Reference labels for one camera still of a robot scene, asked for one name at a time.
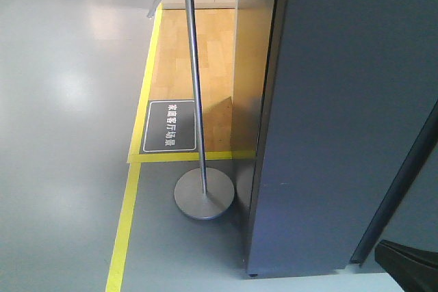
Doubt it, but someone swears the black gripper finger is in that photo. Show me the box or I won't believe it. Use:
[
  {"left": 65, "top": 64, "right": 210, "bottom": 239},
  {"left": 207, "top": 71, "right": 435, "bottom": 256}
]
[{"left": 374, "top": 240, "right": 437, "bottom": 291}]

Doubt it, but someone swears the fridge door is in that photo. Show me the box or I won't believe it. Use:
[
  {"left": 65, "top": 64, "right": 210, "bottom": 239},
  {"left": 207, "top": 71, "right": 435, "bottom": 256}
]
[{"left": 246, "top": 0, "right": 437, "bottom": 278}]

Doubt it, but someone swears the silver sign stand pole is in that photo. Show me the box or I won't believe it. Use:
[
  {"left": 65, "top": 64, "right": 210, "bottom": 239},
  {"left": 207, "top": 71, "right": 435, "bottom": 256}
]
[{"left": 146, "top": 0, "right": 235, "bottom": 220}]

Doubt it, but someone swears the dark floor sign sticker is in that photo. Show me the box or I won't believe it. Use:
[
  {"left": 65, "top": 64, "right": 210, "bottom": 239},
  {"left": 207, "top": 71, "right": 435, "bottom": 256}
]
[{"left": 140, "top": 100, "right": 197, "bottom": 154}]

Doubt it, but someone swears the yellow floor tape line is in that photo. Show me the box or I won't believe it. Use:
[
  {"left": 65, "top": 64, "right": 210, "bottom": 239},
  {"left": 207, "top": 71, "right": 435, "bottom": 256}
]
[{"left": 0, "top": 0, "right": 257, "bottom": 292}]

